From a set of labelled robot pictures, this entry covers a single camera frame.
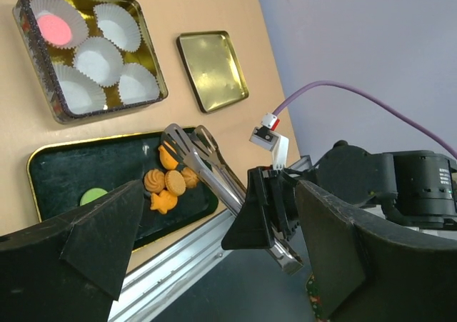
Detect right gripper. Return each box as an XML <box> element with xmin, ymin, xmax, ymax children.
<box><xmin>221</xmin><ymin>166</ymin><xmax>303</xmax><ymax>249</ymax></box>

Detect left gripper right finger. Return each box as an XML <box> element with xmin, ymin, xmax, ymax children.
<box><xmin>296</xmin><ymin>181</ymin><xmax>456</xmax><ymax>321</ymax></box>

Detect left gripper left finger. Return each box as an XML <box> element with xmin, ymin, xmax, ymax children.
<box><xmin>1</xmin><ymin>181</ymin><xmax>144</xmax><ymax>321</ymax></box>

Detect metal tongs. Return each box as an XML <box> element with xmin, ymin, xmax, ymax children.
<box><xmin>161</xmin><ymin>124</ymin><xmax>303</xmax><ymax>275</ymax></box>

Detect orange fish cookie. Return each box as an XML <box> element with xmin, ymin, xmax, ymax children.
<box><xmin>159</xmin><ymin>145</ymin><xmax>179</xmax><ymax>171</ymax></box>
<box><xmin>150</xmin><ymin>190</ymin><xmax>178</xmax><ymax>214</ymax></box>

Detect pink round cookie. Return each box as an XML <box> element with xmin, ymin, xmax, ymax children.
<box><xmin>37</xmin><ymin>14</ymin><xmax>73</xmax><ymax>46</ymax></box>

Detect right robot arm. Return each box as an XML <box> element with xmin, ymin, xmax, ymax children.
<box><xmin>221</xmin><ymin>141</ymin><xmax>456</xmax><ymax>250</ymax></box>

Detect green round cookie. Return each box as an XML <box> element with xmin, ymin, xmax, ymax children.
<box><xmin>79</xmin><ymin>188</ymin><xmax>108</xmax><ymax>206</ymax></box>

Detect brown swirl cookie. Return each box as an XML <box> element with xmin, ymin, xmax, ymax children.
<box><xmin>181</xmin><ymin>167</ymin><xmax>199</xmax><ymax>188</ymax></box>

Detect round sandwich biscuit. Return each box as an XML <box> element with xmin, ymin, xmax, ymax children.
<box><xmin>164</xmin><ymin>170</ymin><xmax>186</xmax><ymax>196</ymax></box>

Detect black serving tray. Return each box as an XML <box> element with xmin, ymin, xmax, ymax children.
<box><xmin>27</xmin><ymin>131</ymin><xmax>219</xmax><ymax>249</ymax></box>

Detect flower swirl cookie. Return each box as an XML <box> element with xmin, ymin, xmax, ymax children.
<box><xmin>144</xmin><ymin>169</ymin><xmax>165</xmax><ymax>193</ymax></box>

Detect white paper cup bottom-left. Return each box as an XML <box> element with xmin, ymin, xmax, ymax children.
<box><xmin>53</xmin><ymin>64</ymin><xmax>106</xmax><ymax>115</ymax></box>

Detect gold tin lid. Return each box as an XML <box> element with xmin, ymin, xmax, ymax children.
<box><xmin>176</xmin><ymin>30</ymin><xmax>249</xmax><ymax>114</ymax></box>

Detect white paper cup bottom-right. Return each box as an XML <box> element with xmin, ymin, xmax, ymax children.
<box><xmin>118</xmin><ymin>63</ymin><xmax>160</xmax><ymax>104</ymax></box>

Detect white paper cup centre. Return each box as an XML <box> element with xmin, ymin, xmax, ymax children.
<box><xmin>72</xmin><ymin>36</ymin><xmax>124</xmax><ymax>87</ymax></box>

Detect square cookie tin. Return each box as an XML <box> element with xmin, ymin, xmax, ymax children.
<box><xmin>13</xmin><ymin>0</ymin><xmax>169</xmax><ymax>124</ymax></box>

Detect white paper cup top-right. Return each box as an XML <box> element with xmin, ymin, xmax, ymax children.
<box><xmin>94</xmin><ymin>3</ymin><xmax>141</xmax><ymax>52</ymax></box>

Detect white paper cup top-left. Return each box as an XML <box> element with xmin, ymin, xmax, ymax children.
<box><xmin>30</xmin><ymin>0</ymin><xmax>89</xmax><ymax>49</ymax></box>

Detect aluminium front rail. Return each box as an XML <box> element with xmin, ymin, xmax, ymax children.
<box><xmin>106</xmin><ymin>154</ymin><xmax>315</xmax><ymax>322</ymax></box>

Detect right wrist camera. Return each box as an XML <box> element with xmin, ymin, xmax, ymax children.
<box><xmin>249</xmin><ymin>113</ymin><xmax>289</xmax><ymax>170</ymax></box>

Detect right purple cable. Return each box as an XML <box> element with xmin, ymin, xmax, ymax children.
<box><xmin>273</xmin><ymin>80</ymin><xmax>457</xmax><ymax>159</ymax></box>

